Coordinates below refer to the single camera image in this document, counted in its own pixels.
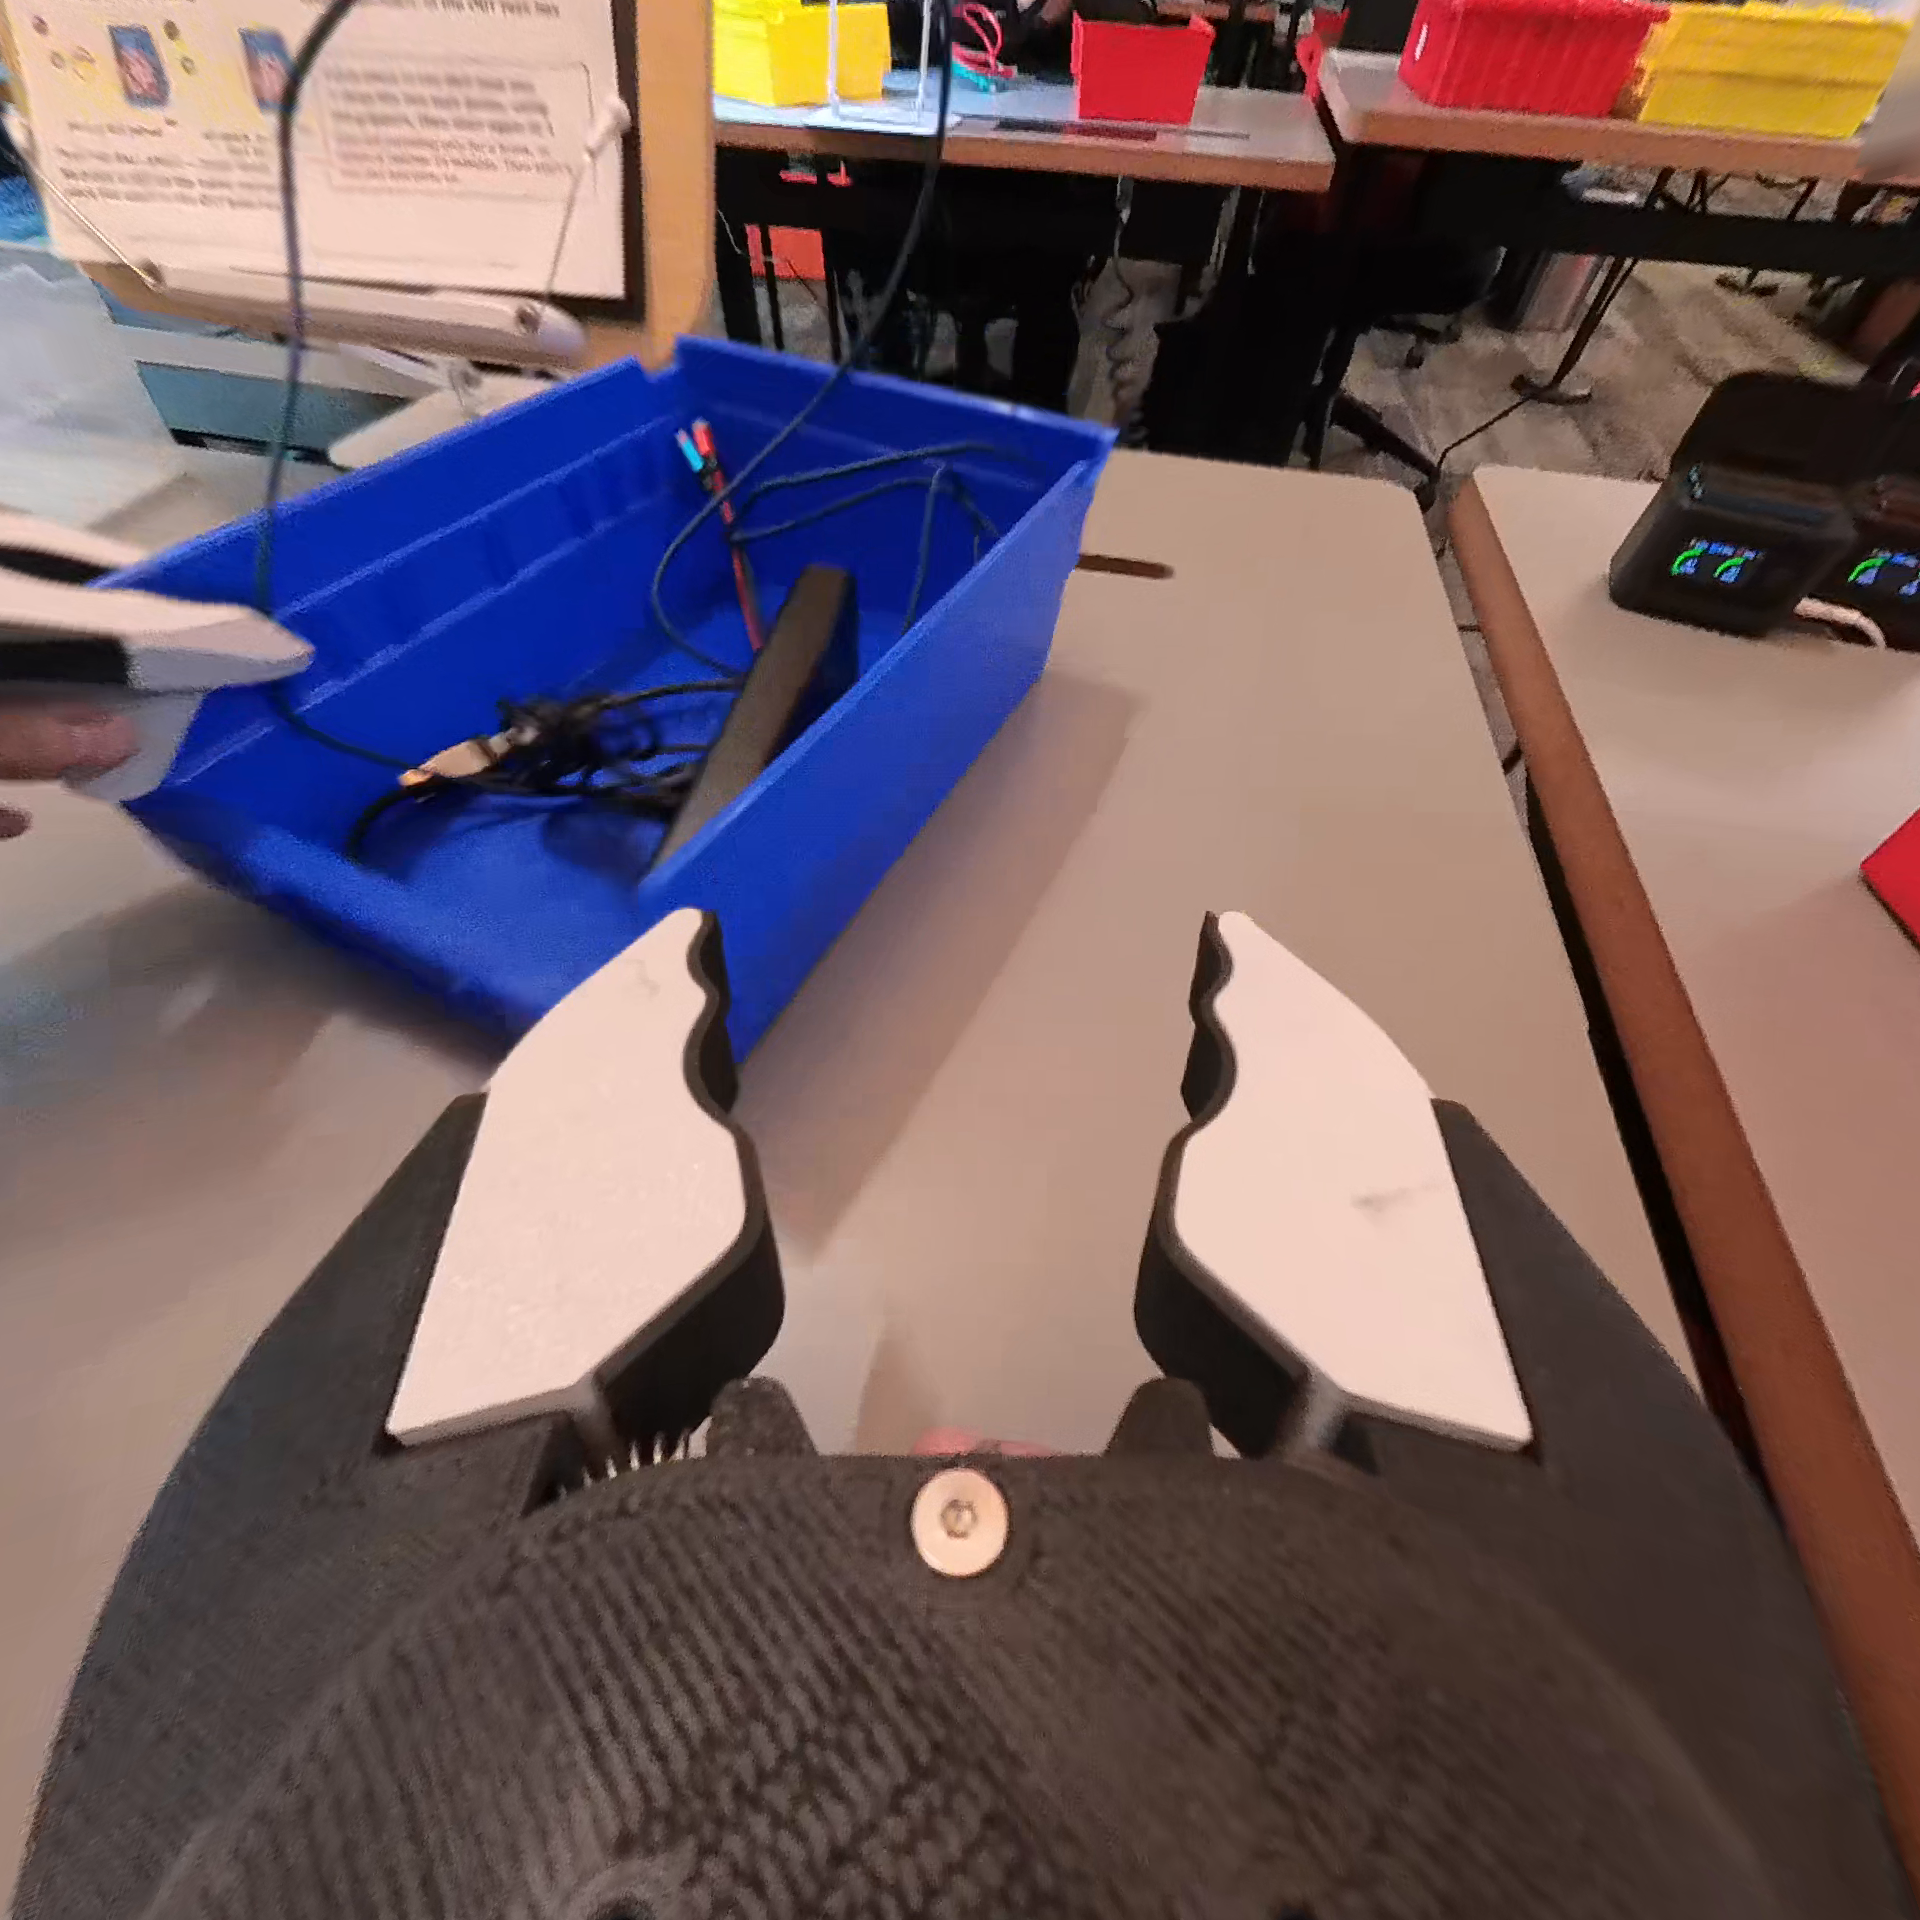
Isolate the black battery charger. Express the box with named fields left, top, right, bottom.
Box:
left=1608, top=373, right=1861, bottom=639
left=1800, top=480, right=1920, bottom=650

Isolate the long black braided cable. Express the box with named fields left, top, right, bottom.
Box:
left=647, top=437, right=1039, bottom=707

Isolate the small red plastic bin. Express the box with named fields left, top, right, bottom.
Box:
left=1070, top=13, right=1218, bottom=126

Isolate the small yellow plastic bin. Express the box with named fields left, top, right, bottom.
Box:
left=712, top=0, right=894, bottom=110

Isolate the wooden board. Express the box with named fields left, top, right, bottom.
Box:
left=625, top=0, right=716, bottom=365

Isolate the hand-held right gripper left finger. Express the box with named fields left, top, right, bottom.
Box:
left=384, top=906, right=788, bottom=1449

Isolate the large yellow plastic bin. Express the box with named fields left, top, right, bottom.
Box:
left=1620, top=0, right=1915, bottom=139

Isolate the black office chair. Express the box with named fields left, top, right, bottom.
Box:
left=1139, top=194, right=1449, bottom=504

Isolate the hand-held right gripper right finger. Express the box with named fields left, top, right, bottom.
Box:
left=1132, top=908, right=1535, bottom=1459

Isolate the person's left hand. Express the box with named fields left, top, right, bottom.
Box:
left=0, top=704, right=147, bottom=841

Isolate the blue plastic bin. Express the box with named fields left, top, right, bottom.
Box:
left=111, top=335, right=1119, bottom=1060

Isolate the thin black cable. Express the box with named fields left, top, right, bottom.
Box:
left=832, top=0, right=956, bottom=407

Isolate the printed instruction sheet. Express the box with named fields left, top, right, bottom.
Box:
left=0, top=0, right=631, bottom=301

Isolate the red braided cable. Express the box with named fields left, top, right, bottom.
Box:
left=671, top=415, right=769, bottom=661

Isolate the black USB cable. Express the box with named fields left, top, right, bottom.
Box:
left=246, top=0, right=370, bottom=781

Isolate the grey desk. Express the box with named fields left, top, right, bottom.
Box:
left=1316, top=51, right=1920, bottom=194
left=714, top=71, right=1338, bottom=197
left=1445, top=464, right=1920, bottom=1569
left=0, top=434, right=1703, bottom=1920

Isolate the ribbed red plastic bin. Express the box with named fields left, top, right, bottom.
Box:
left=1393, top=0, right=1670, bottom=116

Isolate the clear acrylic stand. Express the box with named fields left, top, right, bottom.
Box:
left=822, top=0, right=965, bottom=126

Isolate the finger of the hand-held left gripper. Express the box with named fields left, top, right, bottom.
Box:
left=59, top=685, right=204, bottom=807
left=0, top=509, right=318, bottom=695

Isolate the slim grey USB hub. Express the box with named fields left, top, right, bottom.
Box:
left=642, top=563, right=864, bottom=884

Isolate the white document stand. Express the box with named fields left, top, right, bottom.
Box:
left=89, top=90, right=631, bottom=470

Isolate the short cable with metal plug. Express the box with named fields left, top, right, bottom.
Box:
left=348, top=704, right=737, bottom=841

